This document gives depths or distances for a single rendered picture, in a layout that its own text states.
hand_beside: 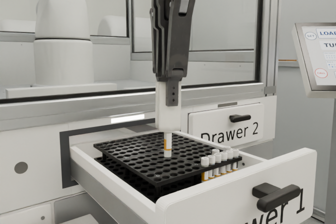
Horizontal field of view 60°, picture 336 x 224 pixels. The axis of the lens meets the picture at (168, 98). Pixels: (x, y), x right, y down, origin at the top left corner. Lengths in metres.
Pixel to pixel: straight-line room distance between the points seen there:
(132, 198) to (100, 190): 0.10
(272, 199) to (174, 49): 0.20
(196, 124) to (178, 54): 0.40
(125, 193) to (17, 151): 0.24
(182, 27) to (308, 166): 0.29
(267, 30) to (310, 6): 1.29
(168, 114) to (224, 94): 0.45
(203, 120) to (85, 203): 0.34
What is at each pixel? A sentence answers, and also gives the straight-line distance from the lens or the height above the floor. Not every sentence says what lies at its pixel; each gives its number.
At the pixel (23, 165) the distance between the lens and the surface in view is 0.59.
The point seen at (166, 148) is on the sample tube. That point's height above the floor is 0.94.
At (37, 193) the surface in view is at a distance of 0.61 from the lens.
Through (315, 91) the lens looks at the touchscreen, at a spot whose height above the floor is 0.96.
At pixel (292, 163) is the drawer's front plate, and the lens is 0.45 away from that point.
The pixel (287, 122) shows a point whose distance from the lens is 2.32.
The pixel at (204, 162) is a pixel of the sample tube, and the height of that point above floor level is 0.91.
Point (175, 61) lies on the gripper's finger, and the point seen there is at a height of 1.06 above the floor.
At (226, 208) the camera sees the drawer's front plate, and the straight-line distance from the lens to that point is 0.36.
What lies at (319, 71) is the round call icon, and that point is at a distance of 1.11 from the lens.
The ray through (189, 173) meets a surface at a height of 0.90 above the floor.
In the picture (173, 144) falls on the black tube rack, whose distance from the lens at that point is 0.58.
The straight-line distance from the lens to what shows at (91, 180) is 0.52.
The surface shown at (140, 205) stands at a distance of 0.38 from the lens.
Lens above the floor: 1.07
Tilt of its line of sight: 8 degrees down
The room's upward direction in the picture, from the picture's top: straight up
